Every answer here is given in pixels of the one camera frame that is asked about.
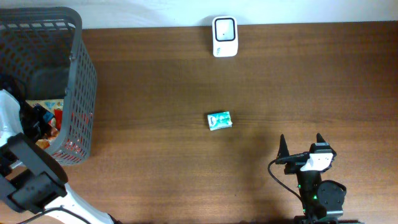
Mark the teal tissue pack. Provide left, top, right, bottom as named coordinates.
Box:
left=207, top=111, right=233, bottom=131

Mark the red candy bag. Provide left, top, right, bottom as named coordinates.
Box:
left=54, top=109, right=63, bottom=130

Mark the orange tissue pack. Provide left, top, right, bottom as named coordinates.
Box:
left=46, top=126, right=59, bottom=139

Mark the yellow snack bag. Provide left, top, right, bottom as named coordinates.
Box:
left=27, top=99, right=63, bottom=149

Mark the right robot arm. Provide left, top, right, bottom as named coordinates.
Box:
left=275, top=133, right=346, bottom=224

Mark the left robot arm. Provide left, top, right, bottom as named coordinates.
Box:
left=1, top=75, right=118, bottom=224

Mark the white barcode scanner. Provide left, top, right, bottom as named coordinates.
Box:
left=212, top=16, right=239, bottom=58

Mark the dark grey plastic basket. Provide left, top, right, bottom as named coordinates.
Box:
left=1, top=7, right=97, bottom=166

